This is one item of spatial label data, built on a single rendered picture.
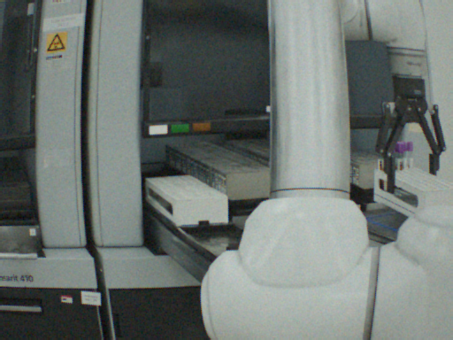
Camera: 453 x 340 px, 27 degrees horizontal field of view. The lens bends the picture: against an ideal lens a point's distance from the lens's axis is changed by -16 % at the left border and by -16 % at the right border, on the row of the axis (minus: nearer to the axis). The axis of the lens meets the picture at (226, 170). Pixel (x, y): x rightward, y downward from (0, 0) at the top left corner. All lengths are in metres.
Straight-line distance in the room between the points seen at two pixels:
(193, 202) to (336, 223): 0.84
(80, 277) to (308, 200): 0.97
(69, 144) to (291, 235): 1.02
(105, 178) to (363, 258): 1.04
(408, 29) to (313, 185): 0.70
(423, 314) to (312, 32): 0.40
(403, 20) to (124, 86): 0.66
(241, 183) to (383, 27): 0.57
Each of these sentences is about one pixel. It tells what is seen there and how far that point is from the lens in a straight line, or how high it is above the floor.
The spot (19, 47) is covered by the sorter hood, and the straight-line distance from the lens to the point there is 2.11.
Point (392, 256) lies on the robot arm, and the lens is 1.21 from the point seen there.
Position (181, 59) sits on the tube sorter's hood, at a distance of 2.17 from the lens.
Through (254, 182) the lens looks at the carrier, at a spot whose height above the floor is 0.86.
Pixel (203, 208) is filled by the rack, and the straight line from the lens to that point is 2.03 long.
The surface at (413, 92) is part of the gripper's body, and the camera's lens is 1.88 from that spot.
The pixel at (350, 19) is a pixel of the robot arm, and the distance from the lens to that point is 1.84.
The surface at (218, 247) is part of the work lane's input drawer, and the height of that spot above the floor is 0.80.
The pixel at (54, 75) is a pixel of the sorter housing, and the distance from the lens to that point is 2.14.
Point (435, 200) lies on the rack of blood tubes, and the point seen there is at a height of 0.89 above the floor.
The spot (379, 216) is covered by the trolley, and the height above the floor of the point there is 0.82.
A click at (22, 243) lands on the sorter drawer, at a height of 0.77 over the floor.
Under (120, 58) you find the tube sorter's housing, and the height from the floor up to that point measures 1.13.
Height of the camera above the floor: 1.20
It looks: 8 degrees down
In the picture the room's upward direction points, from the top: 1 degrees counter-clockwise
